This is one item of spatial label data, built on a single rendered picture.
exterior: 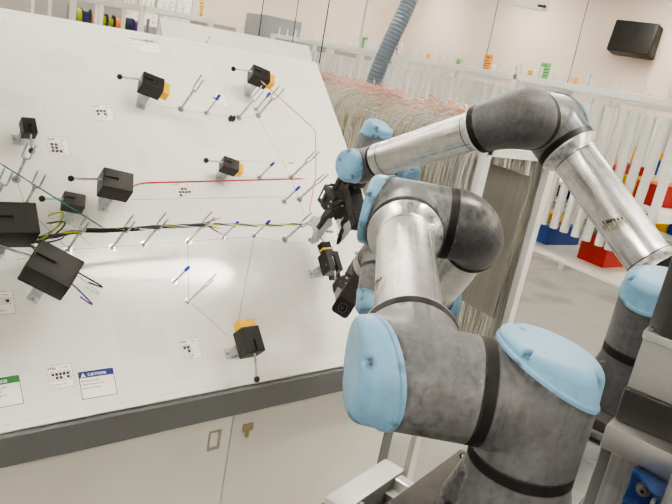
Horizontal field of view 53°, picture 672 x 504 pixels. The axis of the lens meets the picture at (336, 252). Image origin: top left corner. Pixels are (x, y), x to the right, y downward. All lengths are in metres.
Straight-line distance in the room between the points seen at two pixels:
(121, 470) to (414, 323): 1.02
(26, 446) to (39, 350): 0.18
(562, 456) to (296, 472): 1.27
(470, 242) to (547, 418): 0.43
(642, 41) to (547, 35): 1.99
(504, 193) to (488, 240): 1.55
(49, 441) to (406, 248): 0.84
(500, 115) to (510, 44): 11.50
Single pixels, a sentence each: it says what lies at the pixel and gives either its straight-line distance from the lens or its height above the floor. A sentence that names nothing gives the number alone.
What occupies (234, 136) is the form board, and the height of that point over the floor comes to 1.36.
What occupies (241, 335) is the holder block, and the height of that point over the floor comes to 1.00.
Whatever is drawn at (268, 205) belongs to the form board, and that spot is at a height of 1.21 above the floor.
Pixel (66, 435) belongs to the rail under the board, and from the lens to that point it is 1.45.
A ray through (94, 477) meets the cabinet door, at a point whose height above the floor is 0.70.
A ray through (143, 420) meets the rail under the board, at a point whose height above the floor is 0.84.
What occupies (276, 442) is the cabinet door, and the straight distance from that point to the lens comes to 1.82.
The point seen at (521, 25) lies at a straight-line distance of 12.71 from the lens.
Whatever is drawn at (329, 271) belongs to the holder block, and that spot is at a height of 1.09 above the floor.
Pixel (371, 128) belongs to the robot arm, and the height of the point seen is 1.48.
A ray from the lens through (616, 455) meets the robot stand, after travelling 0.96.
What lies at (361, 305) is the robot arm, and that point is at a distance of 1.42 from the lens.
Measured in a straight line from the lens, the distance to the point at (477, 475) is 0.77.
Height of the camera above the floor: 1.64
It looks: 16 degrees down
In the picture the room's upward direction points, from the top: 11 degrees clockwise
